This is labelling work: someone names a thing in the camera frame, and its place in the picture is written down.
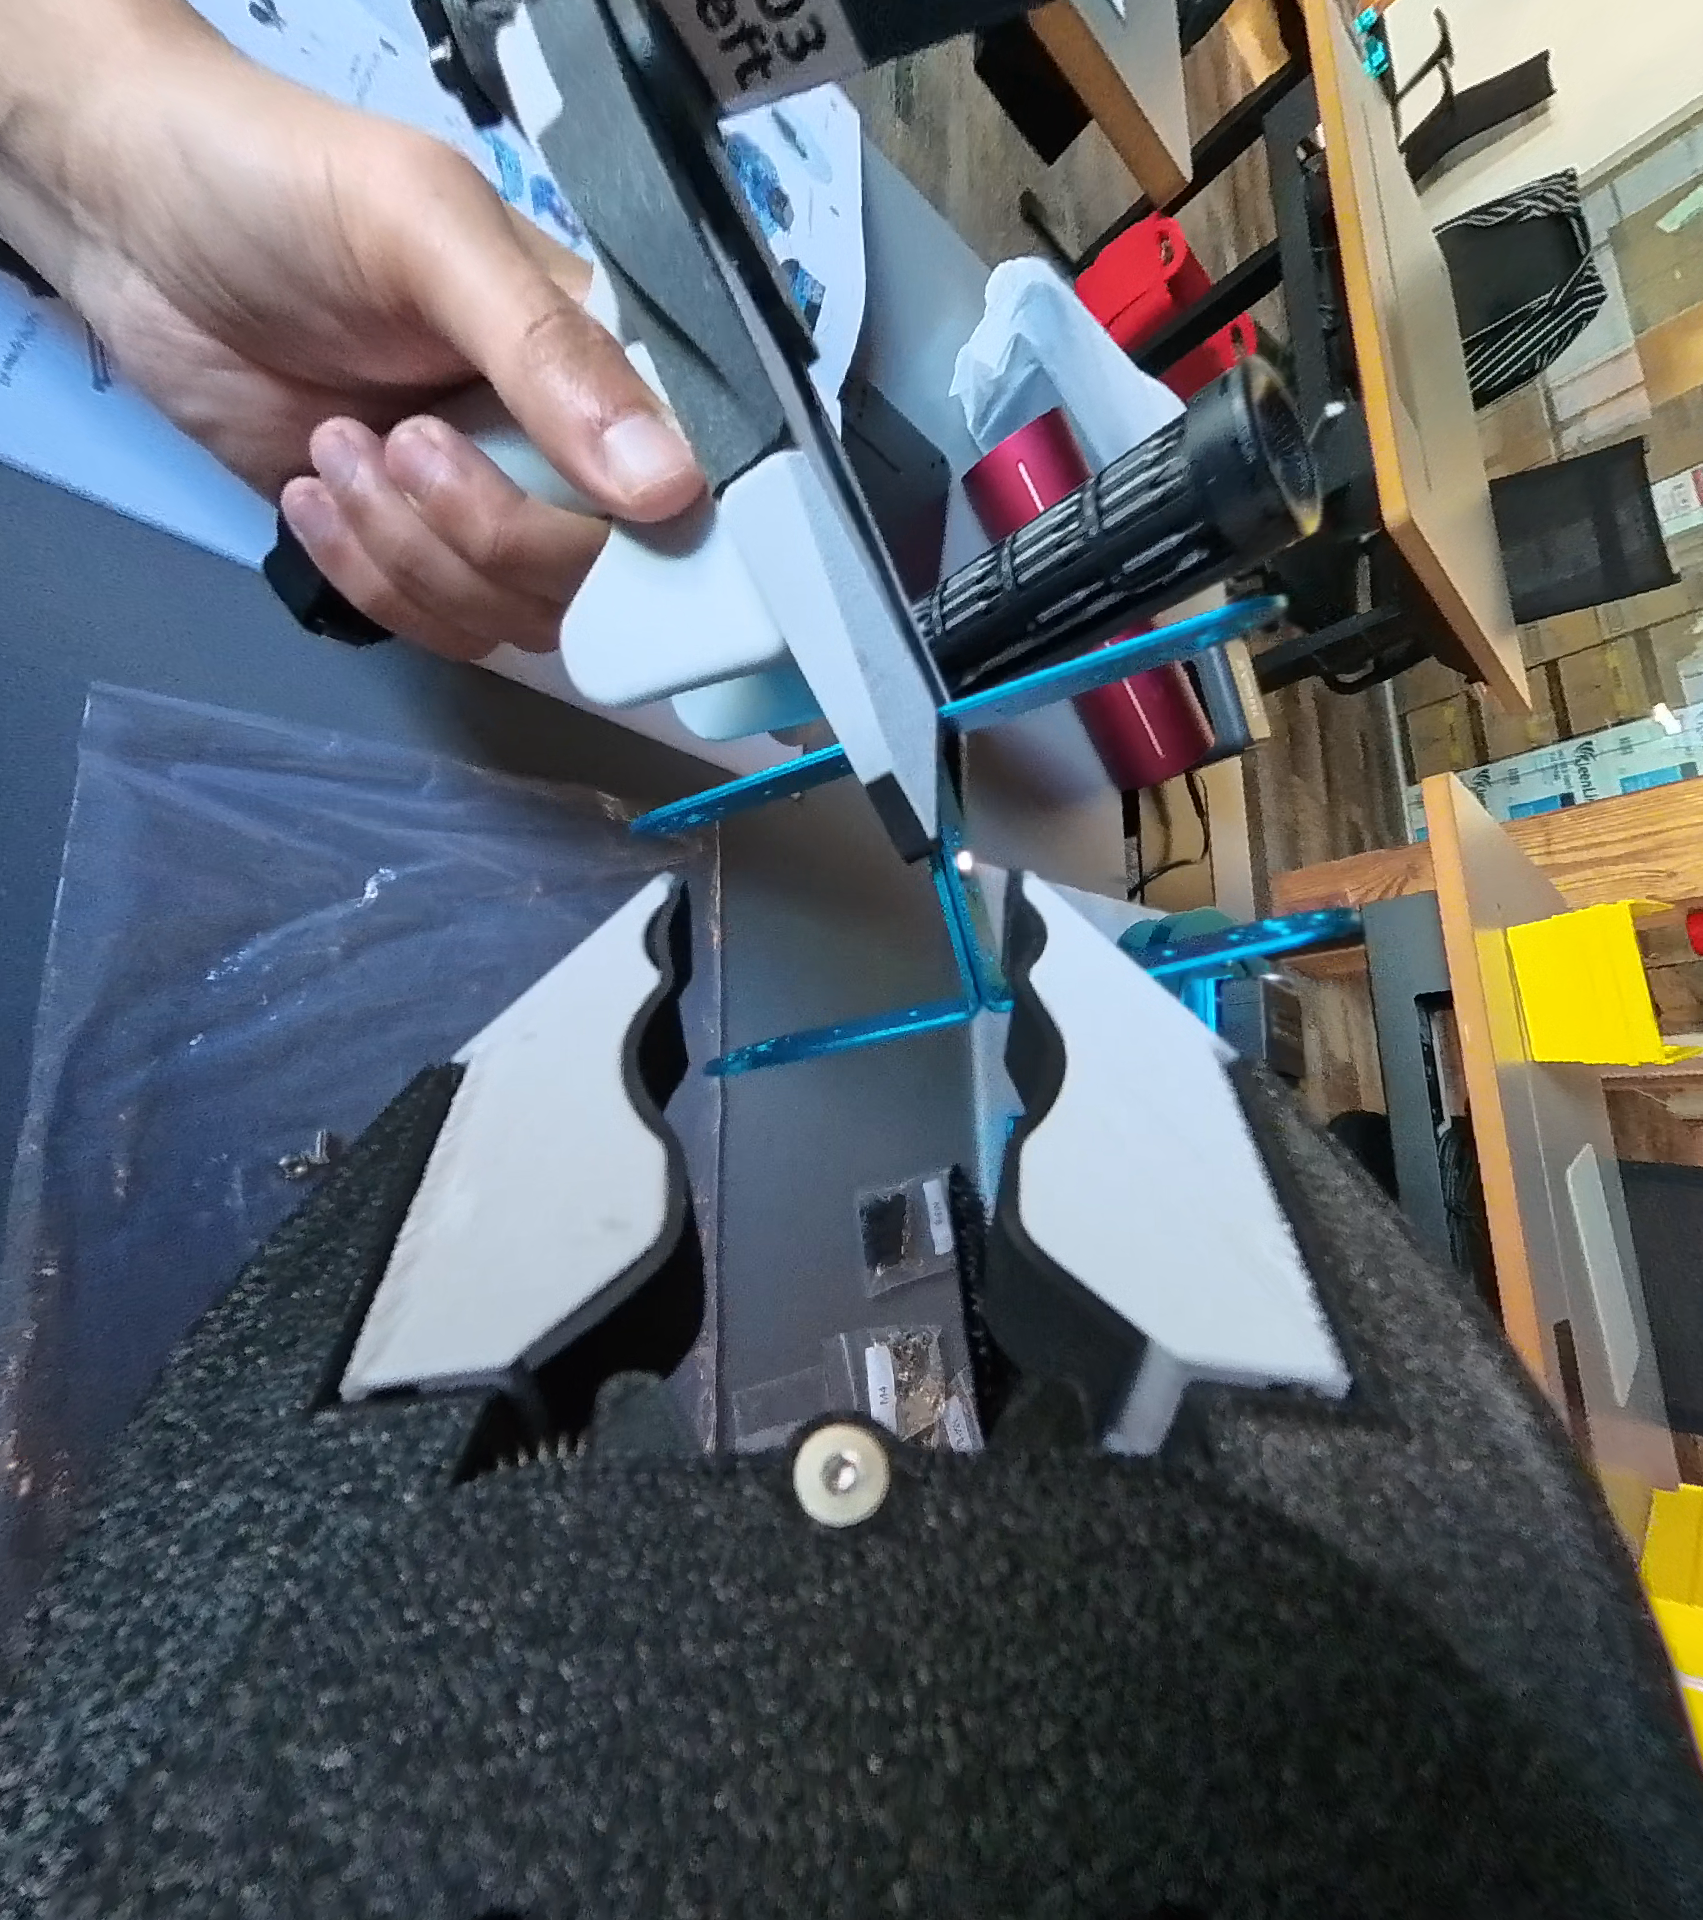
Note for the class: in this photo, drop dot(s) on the person's left hand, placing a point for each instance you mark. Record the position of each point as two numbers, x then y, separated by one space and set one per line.
267 271

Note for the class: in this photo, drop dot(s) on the black perforated cylinder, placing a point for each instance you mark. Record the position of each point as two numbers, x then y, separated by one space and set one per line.
1093 541

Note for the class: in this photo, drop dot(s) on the pile of small hardware packets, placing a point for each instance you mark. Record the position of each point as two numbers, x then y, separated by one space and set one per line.
889 1238

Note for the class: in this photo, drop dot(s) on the red bag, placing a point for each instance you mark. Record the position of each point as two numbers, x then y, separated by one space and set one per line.
1166 292

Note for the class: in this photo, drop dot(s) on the white instruction booklet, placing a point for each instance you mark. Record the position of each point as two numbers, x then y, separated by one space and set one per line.
41 405

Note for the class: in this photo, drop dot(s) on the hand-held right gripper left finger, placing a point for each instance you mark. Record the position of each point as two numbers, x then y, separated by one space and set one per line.
523 1201

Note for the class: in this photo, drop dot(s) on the black office chair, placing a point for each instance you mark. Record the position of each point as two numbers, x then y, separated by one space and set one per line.
1496 99

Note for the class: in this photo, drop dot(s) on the small metal screw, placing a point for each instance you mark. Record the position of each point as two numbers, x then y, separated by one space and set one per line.
305 1154

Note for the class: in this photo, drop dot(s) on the white crumpled plastic bag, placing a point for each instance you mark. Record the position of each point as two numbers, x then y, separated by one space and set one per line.
1047 345

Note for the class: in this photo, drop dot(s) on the black mesh chair back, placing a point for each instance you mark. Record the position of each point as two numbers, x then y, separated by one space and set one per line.
1580 533

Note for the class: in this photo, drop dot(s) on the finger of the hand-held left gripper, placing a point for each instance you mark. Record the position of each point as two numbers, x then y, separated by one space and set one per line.
853 631

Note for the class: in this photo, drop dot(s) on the clear plastic bag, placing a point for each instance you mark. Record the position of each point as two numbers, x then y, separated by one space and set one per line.
267 930

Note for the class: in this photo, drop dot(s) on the wooden support post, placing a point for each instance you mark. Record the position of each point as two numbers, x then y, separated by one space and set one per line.
1616 825

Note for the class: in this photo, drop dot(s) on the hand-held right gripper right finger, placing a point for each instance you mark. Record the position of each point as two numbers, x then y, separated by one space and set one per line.
1182 1201

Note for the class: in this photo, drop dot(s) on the wooden edged desk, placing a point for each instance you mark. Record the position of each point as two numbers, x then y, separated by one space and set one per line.
1406 374
1512 1125

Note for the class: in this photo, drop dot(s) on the dark brown flat box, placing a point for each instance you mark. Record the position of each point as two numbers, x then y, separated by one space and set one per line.
897 465

